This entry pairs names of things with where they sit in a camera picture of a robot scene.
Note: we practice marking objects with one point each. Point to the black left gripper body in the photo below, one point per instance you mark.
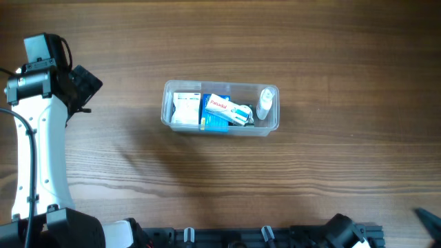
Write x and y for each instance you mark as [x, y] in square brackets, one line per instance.
[86, 85]

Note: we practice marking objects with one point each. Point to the white medicine box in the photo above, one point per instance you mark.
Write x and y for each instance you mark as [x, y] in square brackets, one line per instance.
[186, 108]

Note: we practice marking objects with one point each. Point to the blue medicine box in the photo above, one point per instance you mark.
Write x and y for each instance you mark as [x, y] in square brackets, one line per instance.
[209, 122]

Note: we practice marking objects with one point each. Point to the white Panadol box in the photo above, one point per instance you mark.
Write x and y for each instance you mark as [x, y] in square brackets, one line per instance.
[226, 109]

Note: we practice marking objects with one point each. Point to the green round tin box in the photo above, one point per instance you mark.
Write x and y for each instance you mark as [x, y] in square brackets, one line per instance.
[250, 117]

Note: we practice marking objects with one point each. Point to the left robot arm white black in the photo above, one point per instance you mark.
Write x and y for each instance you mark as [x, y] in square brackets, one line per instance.
[42, 98]

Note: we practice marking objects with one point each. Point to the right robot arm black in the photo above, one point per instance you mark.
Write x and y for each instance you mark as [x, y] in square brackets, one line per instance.
[341, 232]

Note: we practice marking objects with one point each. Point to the clear plastic container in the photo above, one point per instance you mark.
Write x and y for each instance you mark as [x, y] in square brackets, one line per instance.
[239, 93]

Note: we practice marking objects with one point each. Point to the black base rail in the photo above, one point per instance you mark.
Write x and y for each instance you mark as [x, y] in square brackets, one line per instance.
[290, 237]

